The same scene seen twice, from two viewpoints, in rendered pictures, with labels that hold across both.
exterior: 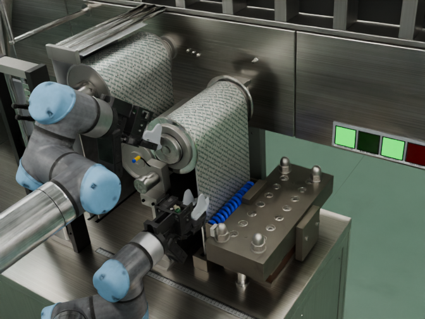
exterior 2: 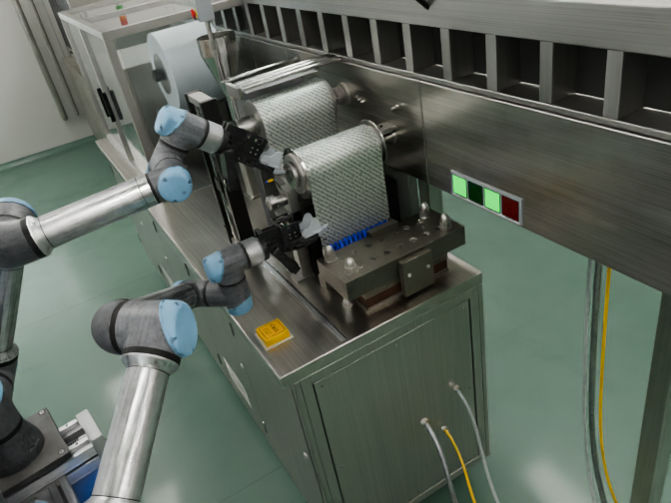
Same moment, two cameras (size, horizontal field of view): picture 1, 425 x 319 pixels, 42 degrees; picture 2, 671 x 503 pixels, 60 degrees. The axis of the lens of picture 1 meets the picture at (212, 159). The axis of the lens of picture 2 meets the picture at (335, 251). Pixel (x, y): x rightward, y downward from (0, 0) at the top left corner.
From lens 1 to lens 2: 0.72 m
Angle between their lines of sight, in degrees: 25
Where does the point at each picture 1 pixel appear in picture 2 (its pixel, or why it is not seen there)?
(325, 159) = not seen: hidden behind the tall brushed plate
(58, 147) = (168, 153)
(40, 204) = (129, 186)
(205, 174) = (324, 202)
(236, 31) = (382, 80)
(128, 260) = (228, 253)
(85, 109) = (193, 128)
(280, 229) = (380, 260)
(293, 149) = not seen: hidden behind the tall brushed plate
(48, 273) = not seen: hidden behind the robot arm
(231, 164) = (360, 200)
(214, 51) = (371, 98)
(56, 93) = (167, 114)
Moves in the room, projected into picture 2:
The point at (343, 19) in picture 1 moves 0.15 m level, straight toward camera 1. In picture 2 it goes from (448, 70) to (415, 91)
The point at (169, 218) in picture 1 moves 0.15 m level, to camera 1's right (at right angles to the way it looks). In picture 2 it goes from (274, 230) to (325, 233)
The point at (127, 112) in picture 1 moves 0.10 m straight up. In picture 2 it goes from (243, 137) to (233, 99)
